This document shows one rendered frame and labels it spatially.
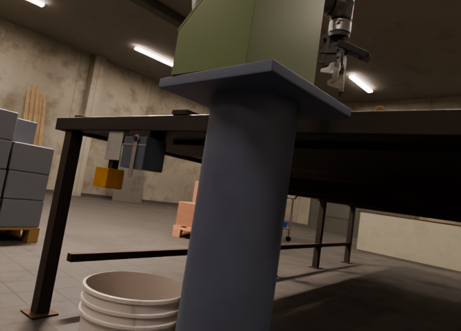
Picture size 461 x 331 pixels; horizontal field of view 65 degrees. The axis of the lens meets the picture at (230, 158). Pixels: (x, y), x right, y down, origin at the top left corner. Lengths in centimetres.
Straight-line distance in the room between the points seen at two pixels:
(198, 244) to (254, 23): 38
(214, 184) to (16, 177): 296
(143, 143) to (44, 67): 952
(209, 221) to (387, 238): 674
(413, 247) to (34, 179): 592
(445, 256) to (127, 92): 927
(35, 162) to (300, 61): 303
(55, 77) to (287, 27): 1031
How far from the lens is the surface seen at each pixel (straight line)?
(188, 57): 68
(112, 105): 1152
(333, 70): 124
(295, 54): 73
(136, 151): 139
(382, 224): 732
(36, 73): 1073
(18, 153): 348
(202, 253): 64
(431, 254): 711
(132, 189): 1125
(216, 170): 63
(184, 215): 496
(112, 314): 103
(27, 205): 357
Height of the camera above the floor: 67
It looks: 6 degrees up
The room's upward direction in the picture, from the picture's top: 9 degrees clockwise
